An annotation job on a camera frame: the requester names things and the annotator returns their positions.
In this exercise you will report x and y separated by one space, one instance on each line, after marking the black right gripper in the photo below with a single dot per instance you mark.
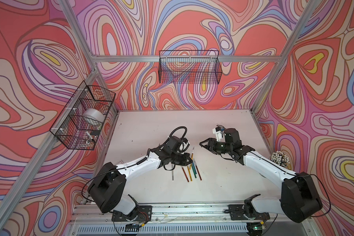
210 141

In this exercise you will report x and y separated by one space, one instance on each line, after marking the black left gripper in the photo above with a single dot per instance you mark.
186 156

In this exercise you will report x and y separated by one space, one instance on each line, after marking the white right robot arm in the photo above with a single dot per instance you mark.
299 197

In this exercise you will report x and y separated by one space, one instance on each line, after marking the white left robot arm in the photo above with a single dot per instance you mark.
107 187

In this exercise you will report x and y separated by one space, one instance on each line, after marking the clear cup of craft knives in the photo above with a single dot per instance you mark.
280 158

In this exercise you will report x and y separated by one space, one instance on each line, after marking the red capped knife right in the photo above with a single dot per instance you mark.
197 170

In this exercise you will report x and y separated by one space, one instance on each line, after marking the red capped knife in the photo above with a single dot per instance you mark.
185 174
197 170

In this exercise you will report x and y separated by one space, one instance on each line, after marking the red capped knife left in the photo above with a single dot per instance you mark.
185 174

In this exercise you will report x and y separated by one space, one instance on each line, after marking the green capped knife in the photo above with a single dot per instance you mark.
194 171

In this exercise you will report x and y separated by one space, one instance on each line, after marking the yellow capped knife middle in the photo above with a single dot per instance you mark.
190 177

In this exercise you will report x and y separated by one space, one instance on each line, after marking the white tape roll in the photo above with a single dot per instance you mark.
93 117

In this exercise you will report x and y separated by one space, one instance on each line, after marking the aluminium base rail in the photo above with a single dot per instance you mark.
175 219

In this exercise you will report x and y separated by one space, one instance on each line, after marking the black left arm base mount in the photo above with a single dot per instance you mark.
132 214

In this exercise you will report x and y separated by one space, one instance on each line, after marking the black wire basket back wall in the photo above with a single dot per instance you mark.
189 67

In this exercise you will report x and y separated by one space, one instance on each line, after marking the black wire basket wall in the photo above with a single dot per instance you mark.
71 129
189 67

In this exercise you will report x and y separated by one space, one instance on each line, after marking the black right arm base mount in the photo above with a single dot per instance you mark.
246 211

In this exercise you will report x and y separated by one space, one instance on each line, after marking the black wire basket left wall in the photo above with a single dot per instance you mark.
71 129

